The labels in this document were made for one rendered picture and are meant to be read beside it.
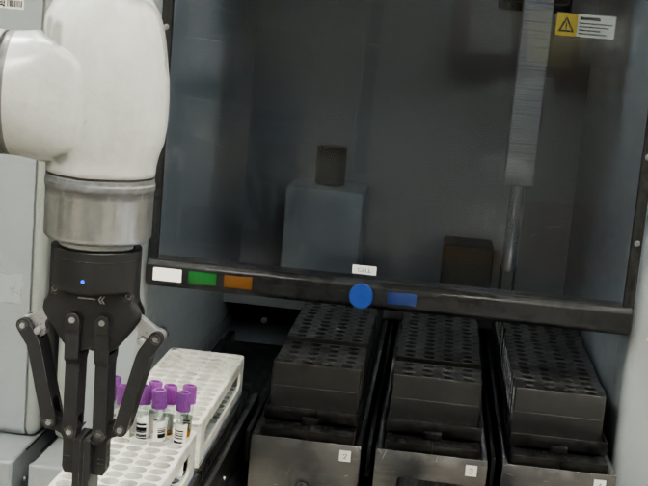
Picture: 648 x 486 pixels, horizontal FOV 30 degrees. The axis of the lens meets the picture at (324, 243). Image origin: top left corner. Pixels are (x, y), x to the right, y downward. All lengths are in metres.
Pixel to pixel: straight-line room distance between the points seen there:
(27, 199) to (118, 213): 0.62
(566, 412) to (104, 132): 0.79
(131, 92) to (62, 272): 0.16
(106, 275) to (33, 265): 0.61
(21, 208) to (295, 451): 0.47
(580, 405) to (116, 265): 0.73
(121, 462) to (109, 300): 0.25
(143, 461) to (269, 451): 0.30
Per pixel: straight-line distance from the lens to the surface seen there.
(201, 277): 1.52
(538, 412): 1.55
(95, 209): 0.98
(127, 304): 1.02
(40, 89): 0.97
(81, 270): 1.00
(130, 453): 1.25
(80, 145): 0.97
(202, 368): 1.54
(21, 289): 1.61
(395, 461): 1.48
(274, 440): 1.49
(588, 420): 1.55
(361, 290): 1.48
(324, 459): 1.49
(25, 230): 1.60
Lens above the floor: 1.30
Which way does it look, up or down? 10 degrees down
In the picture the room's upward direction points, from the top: 5 degrees clockwise
